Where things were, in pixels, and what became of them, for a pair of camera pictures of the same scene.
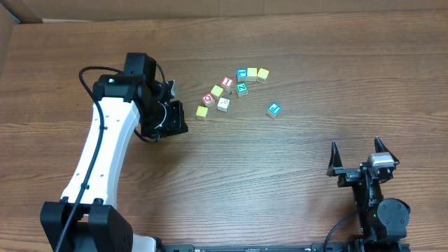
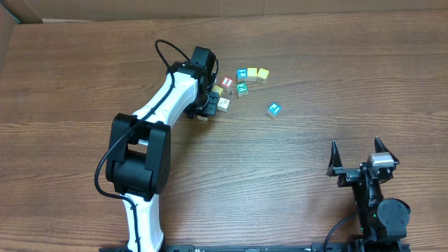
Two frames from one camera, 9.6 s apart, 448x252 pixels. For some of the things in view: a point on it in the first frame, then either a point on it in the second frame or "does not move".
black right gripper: [347, 173] does not move
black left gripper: [175, 124] → [209, 108]
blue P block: [274, 110] does not move
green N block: [241, 89] does not move
